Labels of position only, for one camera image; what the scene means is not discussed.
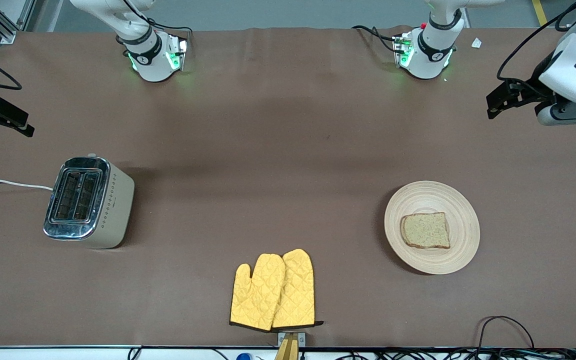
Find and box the round wooden plate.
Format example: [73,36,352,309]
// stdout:
[383,180,481,276]

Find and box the slice of toast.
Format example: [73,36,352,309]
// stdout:
[400,211,452,250]

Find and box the green-lit controller board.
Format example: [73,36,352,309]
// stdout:
[165,34,190,72]
[392,32,415,69]

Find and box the chrome and beige toaster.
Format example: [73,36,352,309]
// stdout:
[43,154,135,250]

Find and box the brown table cover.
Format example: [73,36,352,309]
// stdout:
[0,26,576,349]

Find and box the yellow quilted oven mitt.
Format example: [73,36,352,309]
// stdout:
[271,248,324,330]

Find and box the yellow oven mitt with thumb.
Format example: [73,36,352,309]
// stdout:
[229,253,287,332]

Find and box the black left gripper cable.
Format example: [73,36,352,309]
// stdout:
[496,0,576,83]

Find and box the white toaster power cable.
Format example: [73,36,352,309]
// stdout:
[0,179,55,192]

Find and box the aluminium frame profile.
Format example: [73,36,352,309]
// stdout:
[0,0,37,45]

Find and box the black arm base cable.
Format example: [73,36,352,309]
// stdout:
[351,24,400,52]
[123,0,195,36]

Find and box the black looped cable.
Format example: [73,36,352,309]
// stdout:
[476,315,536,351]

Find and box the black cable bundle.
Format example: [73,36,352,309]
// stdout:
[338,348,576,360]

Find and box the small metal bracket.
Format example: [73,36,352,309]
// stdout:
[277,331,307,347]

